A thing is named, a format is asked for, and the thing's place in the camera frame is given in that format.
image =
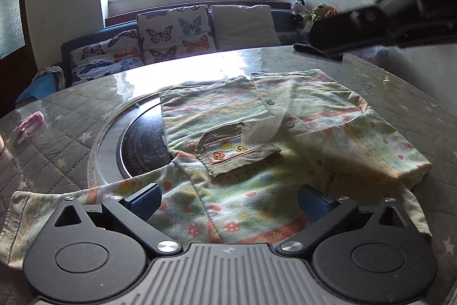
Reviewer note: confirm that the upright butterfly print cushion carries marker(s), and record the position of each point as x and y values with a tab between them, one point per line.
175	33

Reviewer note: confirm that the blue cloth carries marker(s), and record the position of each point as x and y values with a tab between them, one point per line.
37	89

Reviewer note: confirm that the pastel patterned button shirt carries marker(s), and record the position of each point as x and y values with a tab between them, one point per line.
250	190

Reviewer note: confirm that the plain beige cushion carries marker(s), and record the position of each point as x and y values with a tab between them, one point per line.
242	26

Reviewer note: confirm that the small pink object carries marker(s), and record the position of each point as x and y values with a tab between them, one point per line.
32	122

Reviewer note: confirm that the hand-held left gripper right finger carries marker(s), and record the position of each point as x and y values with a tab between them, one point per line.
314	205

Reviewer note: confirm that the black and white plush toy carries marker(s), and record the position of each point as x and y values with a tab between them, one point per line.
299	7

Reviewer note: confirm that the small black object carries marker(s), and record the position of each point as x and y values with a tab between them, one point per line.
307	47

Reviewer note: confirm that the flat butterfly print cushion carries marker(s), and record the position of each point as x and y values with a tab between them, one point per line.
103	58

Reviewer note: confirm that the dark wooden door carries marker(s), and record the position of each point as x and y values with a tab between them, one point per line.
10	12

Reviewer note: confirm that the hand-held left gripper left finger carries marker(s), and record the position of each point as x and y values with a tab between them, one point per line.
144	204

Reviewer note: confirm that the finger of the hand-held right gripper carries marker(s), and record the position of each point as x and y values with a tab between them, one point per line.
350	30

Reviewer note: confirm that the dark blue sofa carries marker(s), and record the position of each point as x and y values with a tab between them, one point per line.
284	24

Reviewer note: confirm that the orange plush toy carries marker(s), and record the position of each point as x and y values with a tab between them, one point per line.
323	10

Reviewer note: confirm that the round black table hotplate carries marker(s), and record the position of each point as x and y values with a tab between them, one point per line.
142	140

